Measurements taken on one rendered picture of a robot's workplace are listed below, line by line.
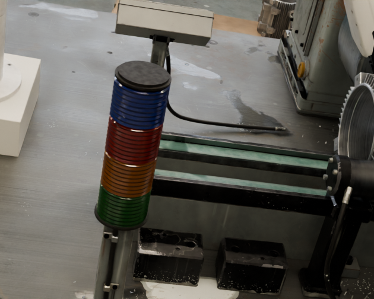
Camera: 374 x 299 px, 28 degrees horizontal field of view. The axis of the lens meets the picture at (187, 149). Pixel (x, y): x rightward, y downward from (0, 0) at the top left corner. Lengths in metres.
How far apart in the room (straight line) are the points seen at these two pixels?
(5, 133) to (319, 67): 0.69
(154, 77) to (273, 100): 0.96
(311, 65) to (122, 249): 0.87
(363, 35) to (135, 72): 0.46
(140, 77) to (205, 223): 0.46
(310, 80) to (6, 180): 0.71
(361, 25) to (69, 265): 0.56
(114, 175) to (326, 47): 0.88
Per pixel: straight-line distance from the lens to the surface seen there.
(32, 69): 1.49
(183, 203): 1.16
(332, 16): 1.59
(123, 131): 0.79
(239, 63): 1.85
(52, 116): 1.50
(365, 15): 1.13
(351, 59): 1.45
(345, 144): 1.28
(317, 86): 1.65
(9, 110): 1.36
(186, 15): 1.33
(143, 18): 1.32
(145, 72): 0.78
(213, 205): 1.16
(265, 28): 3.75
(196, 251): 1.12
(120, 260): 0.91
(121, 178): 0.82
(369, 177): 1.07
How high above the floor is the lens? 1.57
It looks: 32 degrees down
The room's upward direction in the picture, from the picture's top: 12 degrees clockwise
